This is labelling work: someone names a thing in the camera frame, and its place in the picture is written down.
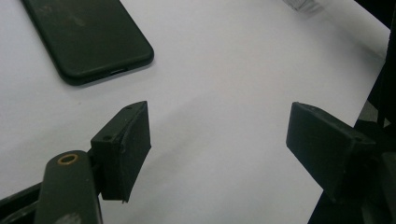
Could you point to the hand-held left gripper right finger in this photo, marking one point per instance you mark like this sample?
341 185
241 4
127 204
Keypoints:
323 149

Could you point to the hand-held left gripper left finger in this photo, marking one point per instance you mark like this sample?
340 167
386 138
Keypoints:
121 155

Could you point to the black phone case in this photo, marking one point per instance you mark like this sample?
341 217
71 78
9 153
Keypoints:
90 37

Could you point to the black metal stand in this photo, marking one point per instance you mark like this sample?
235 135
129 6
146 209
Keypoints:
389 77

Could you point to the white table board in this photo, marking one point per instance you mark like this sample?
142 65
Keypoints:
218 93

